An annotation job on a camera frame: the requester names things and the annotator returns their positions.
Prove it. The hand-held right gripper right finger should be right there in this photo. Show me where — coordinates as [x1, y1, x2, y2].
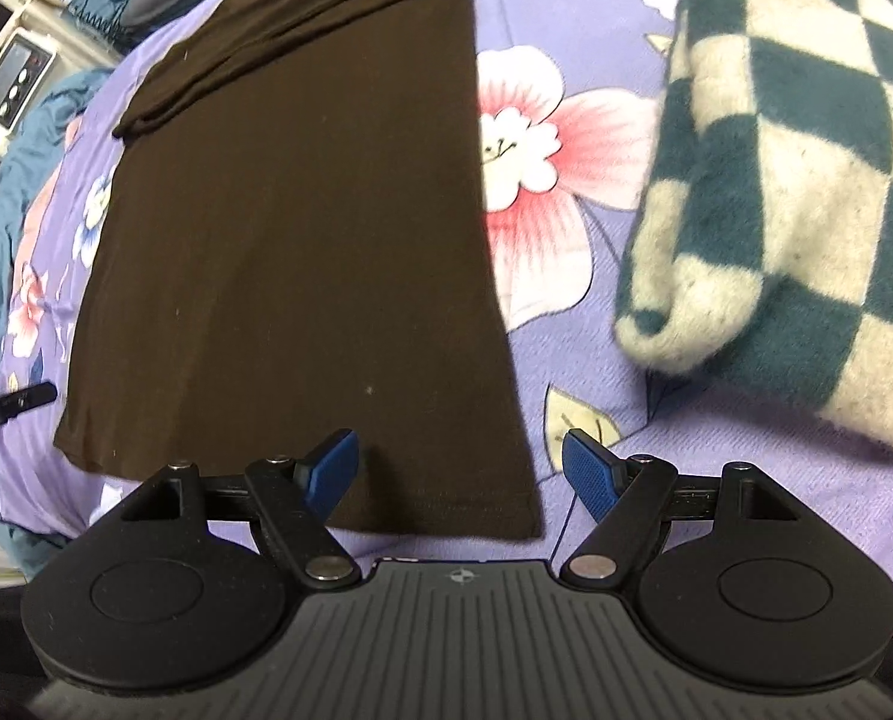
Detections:
[561, 428, 802, 593]

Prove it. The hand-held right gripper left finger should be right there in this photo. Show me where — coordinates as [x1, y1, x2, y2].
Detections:
[122, 428, 361, 591]

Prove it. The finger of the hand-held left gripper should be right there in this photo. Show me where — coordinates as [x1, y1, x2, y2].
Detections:
[0, 382, 58, 437]

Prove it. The dark brown shirt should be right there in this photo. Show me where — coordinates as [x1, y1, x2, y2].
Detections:
[52, 0, 547, 541]

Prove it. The purple floral bedsheet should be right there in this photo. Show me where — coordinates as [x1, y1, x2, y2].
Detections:
[0, 0, 893, 638]

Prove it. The teal quilt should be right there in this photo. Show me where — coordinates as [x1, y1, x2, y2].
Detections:
[0, 66, 118, 436]

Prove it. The white machine with screen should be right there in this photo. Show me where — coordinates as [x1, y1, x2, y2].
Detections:
[0, 0, 61, 162]

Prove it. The green white checkered blanket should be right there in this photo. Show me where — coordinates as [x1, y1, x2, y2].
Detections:
[613, 0, 893, 455]

